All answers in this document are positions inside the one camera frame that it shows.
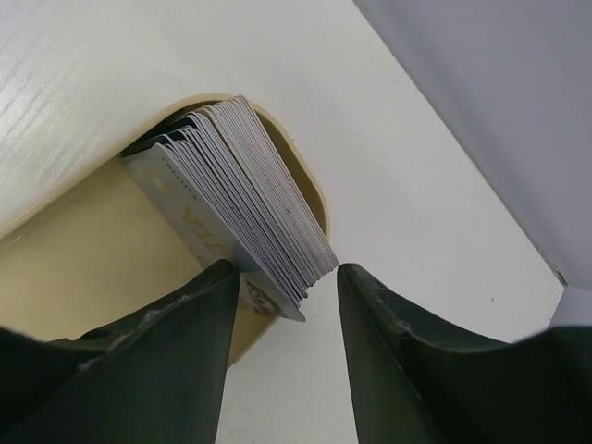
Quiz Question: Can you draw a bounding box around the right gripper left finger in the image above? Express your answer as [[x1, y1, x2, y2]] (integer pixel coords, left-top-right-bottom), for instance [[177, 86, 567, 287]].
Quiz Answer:
[[1, 260, 240, 443]]

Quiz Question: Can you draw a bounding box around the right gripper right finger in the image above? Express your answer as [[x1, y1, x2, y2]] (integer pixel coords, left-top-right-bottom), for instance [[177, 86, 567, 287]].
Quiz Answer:
[[337, 264, 591, 443]]

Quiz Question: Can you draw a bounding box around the silver VIP credit card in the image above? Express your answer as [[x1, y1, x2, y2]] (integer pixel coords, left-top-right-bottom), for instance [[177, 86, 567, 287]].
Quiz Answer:
[[123, 142, 305, 322]]

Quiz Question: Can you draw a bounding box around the tan oval cardboard tray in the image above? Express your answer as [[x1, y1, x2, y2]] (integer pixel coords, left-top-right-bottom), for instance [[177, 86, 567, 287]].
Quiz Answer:
[[0, 91, 333, 371]]

